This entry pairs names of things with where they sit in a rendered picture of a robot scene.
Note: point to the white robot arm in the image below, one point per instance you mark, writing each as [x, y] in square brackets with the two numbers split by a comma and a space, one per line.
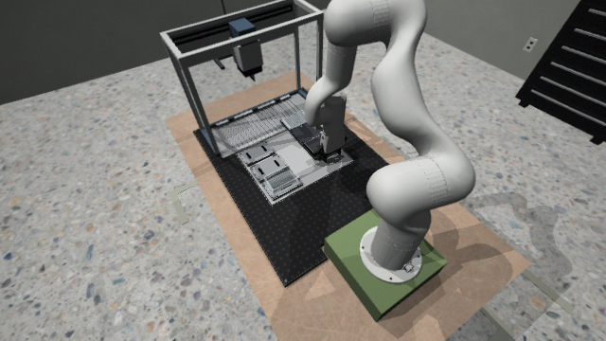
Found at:
[402, 193]

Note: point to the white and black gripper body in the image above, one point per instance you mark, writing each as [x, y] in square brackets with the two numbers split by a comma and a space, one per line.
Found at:
[332, 142]

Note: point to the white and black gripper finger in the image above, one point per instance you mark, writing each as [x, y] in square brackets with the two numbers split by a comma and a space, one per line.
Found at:
[320, 151]
[339, 150]

